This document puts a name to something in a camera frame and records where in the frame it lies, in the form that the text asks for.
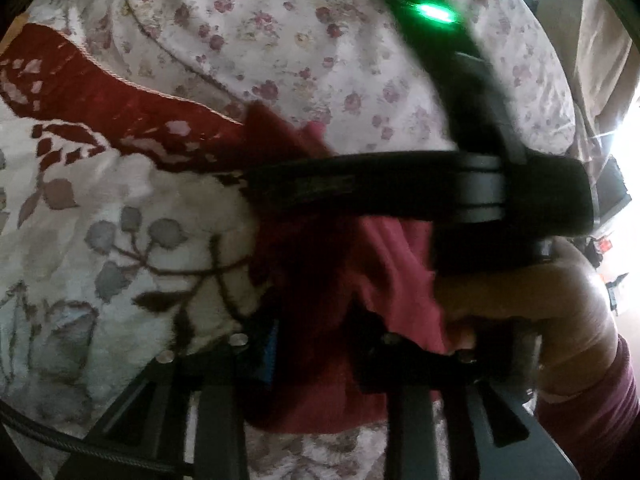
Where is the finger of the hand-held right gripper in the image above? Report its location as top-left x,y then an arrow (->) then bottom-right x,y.
244,152 -> 463,223

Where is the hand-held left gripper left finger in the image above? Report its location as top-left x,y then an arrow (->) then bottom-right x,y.
59,332 -> 281,480

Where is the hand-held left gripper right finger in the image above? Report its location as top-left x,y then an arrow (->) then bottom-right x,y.
350,310 -> 581,480

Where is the dark red garment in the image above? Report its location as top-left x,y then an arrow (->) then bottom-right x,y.
239,101 -> 481,435

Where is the person's right forearm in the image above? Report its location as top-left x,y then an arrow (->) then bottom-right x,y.
534,332 -> 640,480

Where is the person's right hand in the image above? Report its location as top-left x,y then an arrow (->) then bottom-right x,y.
434,237 -> 621,398

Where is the pink flowered bed sheet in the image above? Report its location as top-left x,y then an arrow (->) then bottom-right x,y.
65,0 -> 581,161

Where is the beige curtain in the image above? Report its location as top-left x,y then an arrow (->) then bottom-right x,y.
537,0 -> 640,161

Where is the white floral blanket red border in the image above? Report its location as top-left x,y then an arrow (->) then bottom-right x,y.
0,22 -> 451,480

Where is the thick black cable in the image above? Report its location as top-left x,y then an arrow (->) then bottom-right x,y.
0,399 -> 195,477

